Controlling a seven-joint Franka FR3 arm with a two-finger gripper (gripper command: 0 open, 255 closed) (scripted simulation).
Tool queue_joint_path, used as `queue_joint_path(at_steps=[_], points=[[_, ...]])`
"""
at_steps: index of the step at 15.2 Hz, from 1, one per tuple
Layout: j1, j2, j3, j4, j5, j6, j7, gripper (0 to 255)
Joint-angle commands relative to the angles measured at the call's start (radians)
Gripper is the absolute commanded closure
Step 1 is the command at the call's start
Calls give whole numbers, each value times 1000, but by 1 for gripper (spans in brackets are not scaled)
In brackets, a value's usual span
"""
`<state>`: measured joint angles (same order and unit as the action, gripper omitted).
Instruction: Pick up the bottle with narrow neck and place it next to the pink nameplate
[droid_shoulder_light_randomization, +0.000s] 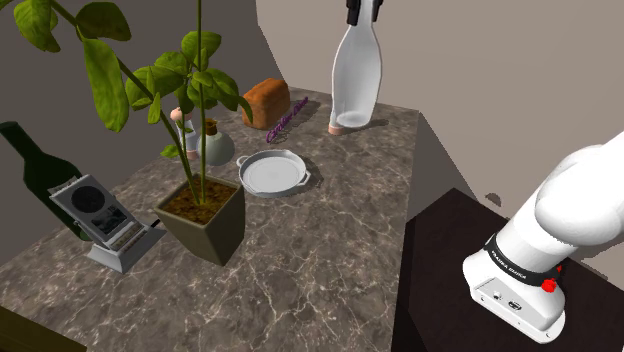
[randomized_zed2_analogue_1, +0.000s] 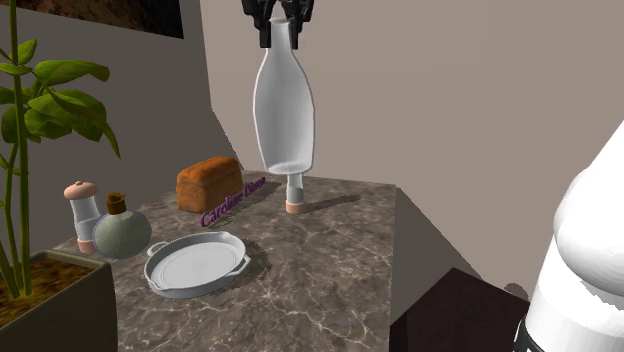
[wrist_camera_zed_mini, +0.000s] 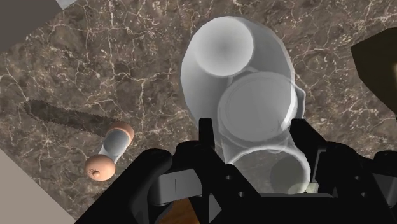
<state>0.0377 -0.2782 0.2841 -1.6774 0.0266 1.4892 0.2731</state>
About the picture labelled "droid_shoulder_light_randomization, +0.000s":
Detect purple wire whisk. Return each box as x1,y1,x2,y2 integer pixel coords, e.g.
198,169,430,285
265,95,310,145

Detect white round two-handled pan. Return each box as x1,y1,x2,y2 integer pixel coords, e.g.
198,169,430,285
236,148,312,199

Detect dark green wine bottle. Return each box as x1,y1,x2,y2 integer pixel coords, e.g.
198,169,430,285
0,120,95,243

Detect grey device on stand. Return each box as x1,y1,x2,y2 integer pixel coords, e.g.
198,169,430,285
48,173,168,275

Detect round grey corked flask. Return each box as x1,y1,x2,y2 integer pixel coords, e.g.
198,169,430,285
196,118,237,167

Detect green plant in square pot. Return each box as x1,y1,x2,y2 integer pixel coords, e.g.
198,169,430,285
0,0,255,268

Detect tall white bottle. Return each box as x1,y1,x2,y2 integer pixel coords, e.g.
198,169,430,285
327,21,384,137

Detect brown bread loaf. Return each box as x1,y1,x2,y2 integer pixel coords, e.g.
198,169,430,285
241,77,292,131

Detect small pink-capped bottle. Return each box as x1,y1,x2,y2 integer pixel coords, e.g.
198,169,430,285
169,106,200,161

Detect dark robot stand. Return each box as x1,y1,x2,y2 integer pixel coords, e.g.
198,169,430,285
391,186,624,352

